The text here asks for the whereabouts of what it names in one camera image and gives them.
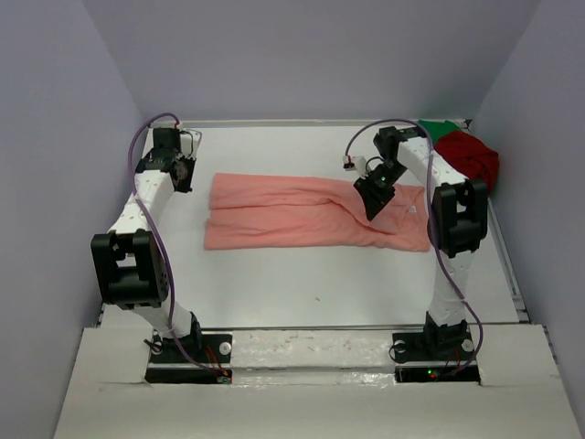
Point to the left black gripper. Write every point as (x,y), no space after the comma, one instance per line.
(185,187)

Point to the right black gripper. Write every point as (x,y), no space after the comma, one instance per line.
(374,199)

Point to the pink t shirt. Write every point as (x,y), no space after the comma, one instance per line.
(254,211)

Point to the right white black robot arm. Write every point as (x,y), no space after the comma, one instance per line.
(457,224)

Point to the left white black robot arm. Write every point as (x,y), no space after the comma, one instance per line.
(130,259)

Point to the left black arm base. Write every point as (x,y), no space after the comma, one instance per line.
(207,365)

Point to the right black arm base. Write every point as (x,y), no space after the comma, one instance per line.
(414,363)

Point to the green t shirt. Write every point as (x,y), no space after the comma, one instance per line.
(437,130)

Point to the red t shirt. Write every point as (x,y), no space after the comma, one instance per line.
(469,156)

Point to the white foam front panel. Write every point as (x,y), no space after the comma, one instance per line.
(316,384)

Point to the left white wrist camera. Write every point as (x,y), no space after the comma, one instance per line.
(190,142)

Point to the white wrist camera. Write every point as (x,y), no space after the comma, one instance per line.
(190,142)
(356,164)

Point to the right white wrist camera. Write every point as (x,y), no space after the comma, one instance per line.
(356,164)

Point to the aluminium back table rail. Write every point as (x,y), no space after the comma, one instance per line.
(201,124)

